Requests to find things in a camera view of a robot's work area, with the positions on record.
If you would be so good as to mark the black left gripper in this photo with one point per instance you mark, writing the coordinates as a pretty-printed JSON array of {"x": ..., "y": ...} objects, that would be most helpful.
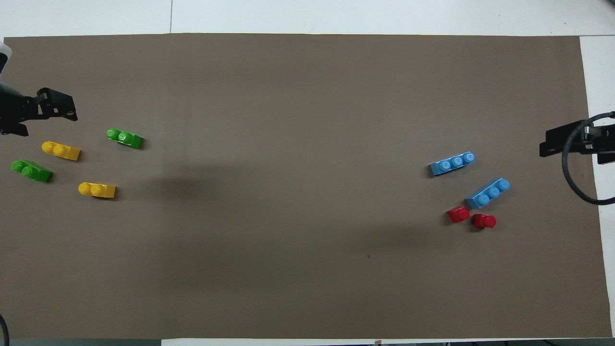
[{"x": 17, "y": 110}]

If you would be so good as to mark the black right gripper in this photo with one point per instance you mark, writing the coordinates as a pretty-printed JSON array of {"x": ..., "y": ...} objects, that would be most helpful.
[{"x": 600, "y": 144}]

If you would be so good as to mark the green two-stud toy block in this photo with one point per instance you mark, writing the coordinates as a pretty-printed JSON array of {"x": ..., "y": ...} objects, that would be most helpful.
[
  {"x": 31, "y": 170},
  {"x": 125, "y": 138}
]

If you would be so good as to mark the blue three-stud toy block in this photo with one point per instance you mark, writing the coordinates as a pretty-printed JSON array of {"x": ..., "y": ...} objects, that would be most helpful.
[
  {"x": 452, "y": 164},
  {"x": 487, "y": 192}
]

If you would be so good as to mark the yellow two-stud toy block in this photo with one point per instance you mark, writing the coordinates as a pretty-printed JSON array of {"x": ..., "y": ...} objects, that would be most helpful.
[
  {"x": 96, "y": 190},
  {"x": 60, "y": 150}
]

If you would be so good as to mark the small red toy block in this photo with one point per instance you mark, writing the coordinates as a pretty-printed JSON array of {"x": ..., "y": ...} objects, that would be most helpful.
[
  {"x": 458, "y": 214},
  {"x": 484, "y": 221}
]

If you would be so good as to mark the brown table mat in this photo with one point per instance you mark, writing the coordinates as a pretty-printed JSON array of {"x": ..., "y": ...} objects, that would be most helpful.
[{"x": 288, "y": 192}]

